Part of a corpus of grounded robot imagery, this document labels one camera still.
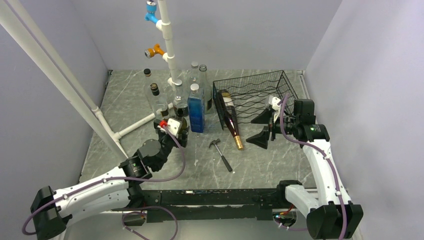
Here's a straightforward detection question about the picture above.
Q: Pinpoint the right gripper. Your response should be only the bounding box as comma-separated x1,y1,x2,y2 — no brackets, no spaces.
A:
246,108,299,149

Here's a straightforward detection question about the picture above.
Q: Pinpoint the clear bottle dark label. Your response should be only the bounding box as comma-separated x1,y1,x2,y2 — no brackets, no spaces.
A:
172,79,189,117

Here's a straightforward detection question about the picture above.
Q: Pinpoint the red wine bottle gold cap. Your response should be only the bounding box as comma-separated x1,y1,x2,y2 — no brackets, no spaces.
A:
217,90,244,150

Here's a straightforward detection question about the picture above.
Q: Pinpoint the clear bottle white label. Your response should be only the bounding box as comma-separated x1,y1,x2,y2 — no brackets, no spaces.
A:
143,68,160,107

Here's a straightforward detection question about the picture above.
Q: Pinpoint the blue label clear bottle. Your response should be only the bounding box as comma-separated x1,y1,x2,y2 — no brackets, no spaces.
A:
187,83,205,133

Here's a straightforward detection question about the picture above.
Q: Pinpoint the round clear glass bottle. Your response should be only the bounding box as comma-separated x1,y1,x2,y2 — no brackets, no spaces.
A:
187,61,199,90

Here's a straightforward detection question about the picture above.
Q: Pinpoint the clear frosted wine bottle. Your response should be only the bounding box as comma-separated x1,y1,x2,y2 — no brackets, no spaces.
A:
198,64,213,114

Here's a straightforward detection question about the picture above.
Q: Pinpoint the green wine bottle silver cap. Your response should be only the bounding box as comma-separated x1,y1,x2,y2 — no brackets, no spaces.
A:
175,108,188,131

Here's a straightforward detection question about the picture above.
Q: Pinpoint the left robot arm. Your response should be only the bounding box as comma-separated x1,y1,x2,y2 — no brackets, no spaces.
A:
21,125,189,240

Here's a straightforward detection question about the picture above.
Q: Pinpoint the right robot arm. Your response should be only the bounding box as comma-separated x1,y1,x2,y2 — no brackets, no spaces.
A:
246,95,364,240

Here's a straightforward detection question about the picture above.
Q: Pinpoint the small grey hammer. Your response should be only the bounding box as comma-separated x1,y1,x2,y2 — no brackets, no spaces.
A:
209,138,233,173

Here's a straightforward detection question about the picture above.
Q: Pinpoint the orange pipe nozzle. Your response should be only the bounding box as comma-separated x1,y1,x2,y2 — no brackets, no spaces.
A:
144,43,165,59

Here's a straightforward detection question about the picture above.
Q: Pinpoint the blue pipe nozzle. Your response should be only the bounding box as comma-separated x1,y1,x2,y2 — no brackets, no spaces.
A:
144,0,158,24

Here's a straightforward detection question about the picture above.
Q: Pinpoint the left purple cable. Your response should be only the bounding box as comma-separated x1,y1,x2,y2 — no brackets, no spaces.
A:
21,127,187,240

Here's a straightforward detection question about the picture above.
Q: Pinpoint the purple cable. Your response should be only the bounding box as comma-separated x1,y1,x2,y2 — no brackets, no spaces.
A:
272,94,349,240
21,127,187,240

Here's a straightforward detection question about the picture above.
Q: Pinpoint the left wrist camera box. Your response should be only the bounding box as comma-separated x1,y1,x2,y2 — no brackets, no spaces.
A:
157,117,183,137

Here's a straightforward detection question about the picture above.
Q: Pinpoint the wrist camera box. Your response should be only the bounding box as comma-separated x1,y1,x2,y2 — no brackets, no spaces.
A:
265,95,281,111
157,117,183,137

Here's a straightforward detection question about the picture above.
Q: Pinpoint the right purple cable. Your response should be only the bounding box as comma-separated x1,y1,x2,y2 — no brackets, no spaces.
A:
272,94,349,240

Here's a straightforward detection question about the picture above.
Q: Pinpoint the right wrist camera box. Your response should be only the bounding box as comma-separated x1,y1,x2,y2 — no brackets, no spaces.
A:
265,95,281,111

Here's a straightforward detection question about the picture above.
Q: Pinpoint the black wire wine rack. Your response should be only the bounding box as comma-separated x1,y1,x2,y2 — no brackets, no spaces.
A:
212,70,299,129

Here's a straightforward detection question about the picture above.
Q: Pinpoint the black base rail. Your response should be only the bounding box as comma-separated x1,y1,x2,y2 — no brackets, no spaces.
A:
116,187,294,223

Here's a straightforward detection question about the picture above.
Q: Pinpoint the white pvc pipe frame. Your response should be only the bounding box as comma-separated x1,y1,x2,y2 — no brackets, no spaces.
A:
0,0,177,160

